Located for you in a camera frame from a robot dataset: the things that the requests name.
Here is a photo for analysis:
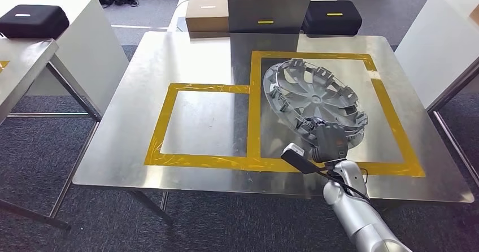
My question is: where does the silver plastic wheel hubcap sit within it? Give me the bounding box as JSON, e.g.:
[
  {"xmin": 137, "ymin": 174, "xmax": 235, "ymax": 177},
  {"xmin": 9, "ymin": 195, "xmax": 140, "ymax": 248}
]
[{"xmin": 262, "ymin": 58, "xmax": 369, "ymax": 151}]

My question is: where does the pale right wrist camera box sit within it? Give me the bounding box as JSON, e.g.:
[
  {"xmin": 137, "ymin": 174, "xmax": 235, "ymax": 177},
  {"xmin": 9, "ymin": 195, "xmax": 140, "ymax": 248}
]
[{"xmin": 280, "ymin": 142, "xmax": 323, "ymax": 175}]

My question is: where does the brown cardboard box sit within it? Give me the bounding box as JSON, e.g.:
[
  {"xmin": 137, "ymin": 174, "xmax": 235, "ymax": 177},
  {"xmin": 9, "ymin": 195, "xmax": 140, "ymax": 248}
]
[{"xmin": 185, "ymin": 0, "xmax": 230, "ymax": 33}]

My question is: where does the grey laptop lid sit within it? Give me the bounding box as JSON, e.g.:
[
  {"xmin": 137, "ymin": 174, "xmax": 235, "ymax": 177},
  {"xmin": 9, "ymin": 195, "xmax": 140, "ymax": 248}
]
[{"xmin": 227, "ymin": 0, "xmax": 311, "ymax": 34}]

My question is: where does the black case yellow label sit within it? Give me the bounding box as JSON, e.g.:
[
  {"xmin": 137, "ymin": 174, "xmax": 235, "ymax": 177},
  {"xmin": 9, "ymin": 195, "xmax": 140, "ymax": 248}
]
[{"xmin": 302, "ymin": 0, "xmax": 363, "ymax": 37}]

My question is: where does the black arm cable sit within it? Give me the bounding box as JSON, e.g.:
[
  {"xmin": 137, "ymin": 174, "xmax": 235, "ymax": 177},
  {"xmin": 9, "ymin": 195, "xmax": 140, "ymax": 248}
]
[{"xmin": 318, "ymin": 168, "xmax": 371, "ymax": 206}]

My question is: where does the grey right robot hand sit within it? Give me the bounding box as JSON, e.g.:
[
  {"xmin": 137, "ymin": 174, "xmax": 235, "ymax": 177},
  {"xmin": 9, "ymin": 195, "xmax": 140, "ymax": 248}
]
[{"xmin": 305, "ymin": 117, "xmax": 350, "ymax": 165}]

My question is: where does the black case white label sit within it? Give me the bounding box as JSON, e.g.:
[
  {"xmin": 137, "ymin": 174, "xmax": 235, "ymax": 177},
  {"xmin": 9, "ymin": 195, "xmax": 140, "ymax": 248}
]
[{"xmin": 0, "ymin": 4, "xmax": 71, "ymax": 40}]

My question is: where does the stainless steel workbench table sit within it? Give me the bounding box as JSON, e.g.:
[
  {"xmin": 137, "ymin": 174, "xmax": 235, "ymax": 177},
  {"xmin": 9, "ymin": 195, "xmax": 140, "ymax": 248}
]
[
  {"xmin": 72, "ymin": 30, "xmax": 475, "ymax": 225},
  {"xmin": 0, "ymin": 38, "xmax": 102, "ymax": 232},
  {"xmin": 425, "ymin": 57, "xmax": 479, "ymax": 188}
]

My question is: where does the yellow tape table marking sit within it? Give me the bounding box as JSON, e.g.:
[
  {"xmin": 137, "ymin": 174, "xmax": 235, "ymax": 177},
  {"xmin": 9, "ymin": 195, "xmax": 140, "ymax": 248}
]
[{"xmin": 143, "ymin": 50, "xmax": 426, "ymax": 179}]

